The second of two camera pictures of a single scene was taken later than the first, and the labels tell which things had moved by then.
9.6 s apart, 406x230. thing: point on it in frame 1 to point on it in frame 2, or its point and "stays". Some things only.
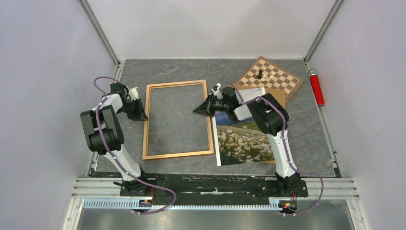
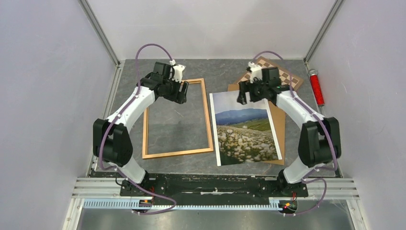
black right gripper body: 213,104 to 256,90
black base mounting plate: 214,188 stays
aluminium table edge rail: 109,188 stays
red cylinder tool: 316,87 stays
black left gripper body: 134,109 to 172,90
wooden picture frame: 145,155 stays
